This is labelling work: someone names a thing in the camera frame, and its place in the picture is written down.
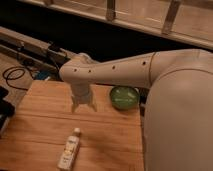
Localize black coiled cable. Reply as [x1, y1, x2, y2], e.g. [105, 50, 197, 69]
[2, 65, 34, 90]

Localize black device at left edge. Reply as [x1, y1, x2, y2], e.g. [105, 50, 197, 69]
[0, 86, 15, 136]

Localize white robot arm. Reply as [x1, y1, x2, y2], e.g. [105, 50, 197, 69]
[60, 49, 213, 171]

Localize green ceramic bowl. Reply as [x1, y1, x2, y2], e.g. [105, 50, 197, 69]
[109, 86, 139, 110]

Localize white lotion bottle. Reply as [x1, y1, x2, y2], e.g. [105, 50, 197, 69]
[58, 128, 81, 171]

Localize blue object on floor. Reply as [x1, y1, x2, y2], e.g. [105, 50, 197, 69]
[34, 71, 50, 80]

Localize metal rail with clamps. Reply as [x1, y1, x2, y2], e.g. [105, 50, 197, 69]
[0, 26, 75, 73]

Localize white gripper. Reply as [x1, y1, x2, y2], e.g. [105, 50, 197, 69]
[70, 84, 97, 113]

